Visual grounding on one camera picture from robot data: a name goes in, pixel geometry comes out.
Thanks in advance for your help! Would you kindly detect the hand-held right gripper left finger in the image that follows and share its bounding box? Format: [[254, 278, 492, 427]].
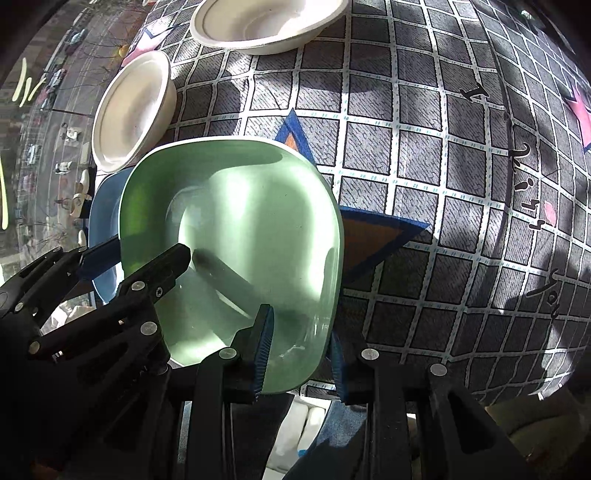
[[185, 304, 277, 480]]

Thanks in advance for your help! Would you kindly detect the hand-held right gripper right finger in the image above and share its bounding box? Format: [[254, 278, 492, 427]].
[[329, 330, 542, 480]]

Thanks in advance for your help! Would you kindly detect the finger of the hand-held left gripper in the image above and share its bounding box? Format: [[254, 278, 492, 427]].
[[0, 234, 122, 324], [28, 243, 192, 370]]

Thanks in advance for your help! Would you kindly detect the blue square plate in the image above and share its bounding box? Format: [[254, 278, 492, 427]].
[[88, 166, 136, 306]]

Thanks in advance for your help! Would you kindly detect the green square plate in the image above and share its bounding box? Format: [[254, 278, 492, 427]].
[[117, 137, 345, 396]]

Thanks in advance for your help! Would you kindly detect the white paper bowl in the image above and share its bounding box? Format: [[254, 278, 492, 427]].
[[91, 50, 178, 174], [189, 0, 351, 56]]

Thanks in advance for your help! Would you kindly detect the grey checked printed tablecloth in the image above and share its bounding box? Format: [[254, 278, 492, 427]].
[[121, 0, 591, 418]]

